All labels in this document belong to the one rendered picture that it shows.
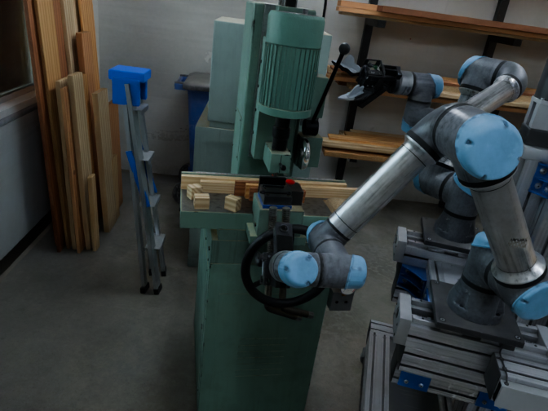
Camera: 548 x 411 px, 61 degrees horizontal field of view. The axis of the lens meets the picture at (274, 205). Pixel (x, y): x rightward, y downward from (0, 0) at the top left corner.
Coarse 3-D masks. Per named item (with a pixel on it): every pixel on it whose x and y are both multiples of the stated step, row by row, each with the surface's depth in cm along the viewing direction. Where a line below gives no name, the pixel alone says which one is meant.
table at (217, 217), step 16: (208, 192) 160; (192, 208) 147; (304, 208) 158; (320, 208) 160; (192, 224) 147; (208, 224) 148; (224, 224) 149; (240, 224) 150; (304, 224) 154; (304, 240) 145
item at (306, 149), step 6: (306, 138) 172; (300, 144) 175; (306, 144) 170; (300, 150) 173; (306, 150) 169; (300, 156) 173; (306, 156) 169; (300, 162) 174; (306, 162) 170; (300, 168) 174
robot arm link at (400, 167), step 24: (432, 120) 99; (408, 144) 104; (432, 144) 101; (384, 168) 106; (408, 168) 104; (360, 192) 107; (384, 192) 105; (336, 216) 109; (360, 216) 107; (312, 240) 111; (336, 240) 107
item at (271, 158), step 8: (264, 152) 166; (272, 152) 154; (280, 152) 156; (288, 152) 157; (264, 160) 165; (272, 160) 155; (280, 160) 155; (288, 160) 156; (272, 168) 156; (280, 168) 156; (288, 168) 157
